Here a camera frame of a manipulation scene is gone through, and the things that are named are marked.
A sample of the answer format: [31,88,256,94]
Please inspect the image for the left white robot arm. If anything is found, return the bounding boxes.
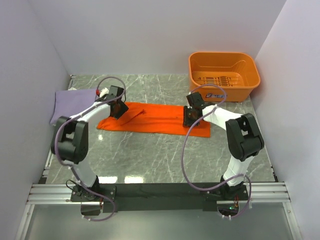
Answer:
[51,85,129,201]

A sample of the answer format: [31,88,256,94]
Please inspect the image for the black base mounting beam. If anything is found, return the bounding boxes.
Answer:
[70,183,249,216]

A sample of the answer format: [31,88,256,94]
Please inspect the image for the orange plastic basket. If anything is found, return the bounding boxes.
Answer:
[188,52,261,103]

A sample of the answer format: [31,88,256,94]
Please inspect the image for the front aluminium rail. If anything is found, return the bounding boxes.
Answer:
[26,182,291,205]

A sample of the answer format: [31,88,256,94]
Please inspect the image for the folded purple t shirt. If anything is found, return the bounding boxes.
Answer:
[50,88,96,125]

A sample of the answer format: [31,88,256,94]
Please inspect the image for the orange t shirt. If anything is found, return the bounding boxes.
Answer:
[96,101,212,138]

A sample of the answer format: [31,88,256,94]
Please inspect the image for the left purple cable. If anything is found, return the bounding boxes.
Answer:
[56,76,127,223]

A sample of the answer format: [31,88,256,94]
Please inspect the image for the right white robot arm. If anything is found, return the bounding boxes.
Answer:
[180,92,265,200]

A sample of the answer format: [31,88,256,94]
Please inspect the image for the aluminium table edge rail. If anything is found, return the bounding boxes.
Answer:
[37,73,77,185]

